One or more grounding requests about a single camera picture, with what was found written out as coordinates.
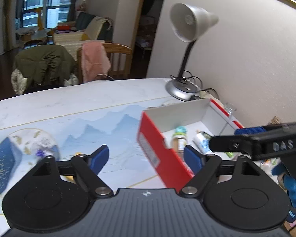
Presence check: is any wooden chair with pink cloth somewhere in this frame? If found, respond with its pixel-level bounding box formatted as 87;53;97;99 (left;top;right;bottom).
76;41;132;84

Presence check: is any red cardboard box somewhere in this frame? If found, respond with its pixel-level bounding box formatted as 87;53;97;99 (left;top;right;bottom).
137;99;243;191

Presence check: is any green cap jar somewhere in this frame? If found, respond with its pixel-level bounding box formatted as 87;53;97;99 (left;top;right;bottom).
171;126;187;155

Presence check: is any pink cloth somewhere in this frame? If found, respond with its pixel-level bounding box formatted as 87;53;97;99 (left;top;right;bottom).
81;41;111;83

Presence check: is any lamp power cable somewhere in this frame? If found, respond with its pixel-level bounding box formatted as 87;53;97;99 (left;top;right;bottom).
170;70;219;99

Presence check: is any yellow plastic block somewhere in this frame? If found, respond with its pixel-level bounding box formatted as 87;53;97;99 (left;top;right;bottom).
65;152;81;183

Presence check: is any sofa with blanket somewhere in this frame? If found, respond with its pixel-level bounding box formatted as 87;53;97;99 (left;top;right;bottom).
53;12;113;43

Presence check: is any white blue tube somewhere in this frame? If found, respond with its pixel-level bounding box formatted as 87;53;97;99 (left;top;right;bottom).
193;131;213;155

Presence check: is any clear drinking glass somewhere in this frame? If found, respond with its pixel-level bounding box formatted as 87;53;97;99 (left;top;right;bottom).
224;102;237;115

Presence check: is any white desk lamp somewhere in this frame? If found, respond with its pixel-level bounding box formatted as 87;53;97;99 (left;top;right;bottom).
165;3;219;102

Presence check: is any olive green jacket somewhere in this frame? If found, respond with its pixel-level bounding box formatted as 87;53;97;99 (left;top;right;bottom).
13;44;78;85

